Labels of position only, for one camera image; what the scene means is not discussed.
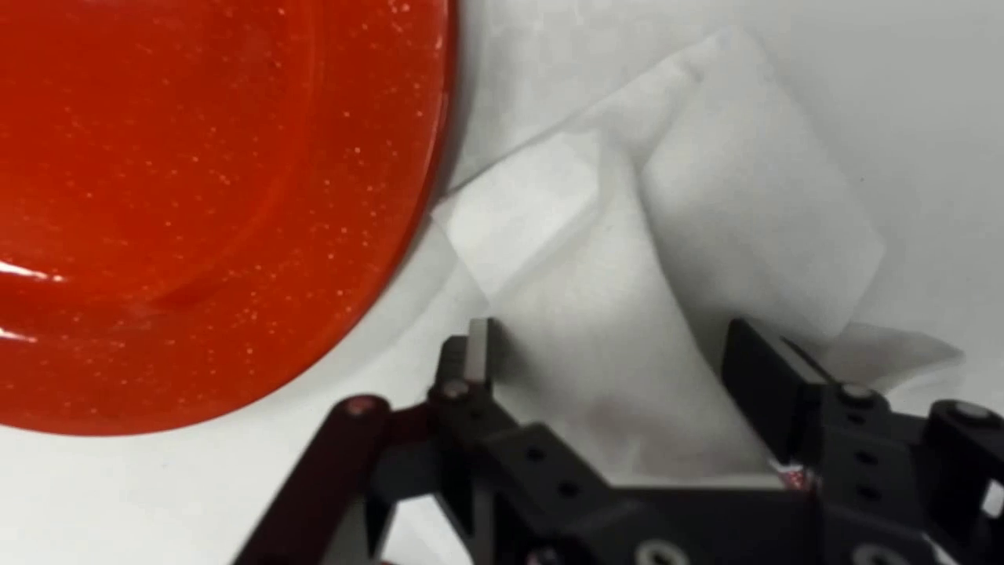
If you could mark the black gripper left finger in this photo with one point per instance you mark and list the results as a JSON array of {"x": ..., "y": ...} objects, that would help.
[{"x": 474, "y": 362}]

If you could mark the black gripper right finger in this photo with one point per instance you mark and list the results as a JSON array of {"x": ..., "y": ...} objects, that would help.
[{"x": 787, "y": 395}]

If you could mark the white towel with red stripes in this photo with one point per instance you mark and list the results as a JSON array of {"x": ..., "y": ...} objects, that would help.
[{"x": 628, "y": 316}]

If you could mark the red round plate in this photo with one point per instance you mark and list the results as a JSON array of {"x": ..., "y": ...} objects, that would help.
[{"x": 190, "y": 188}]

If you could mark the white plastic tray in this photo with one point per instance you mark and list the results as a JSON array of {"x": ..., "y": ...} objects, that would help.
[{"x": 158, "y": 503}]

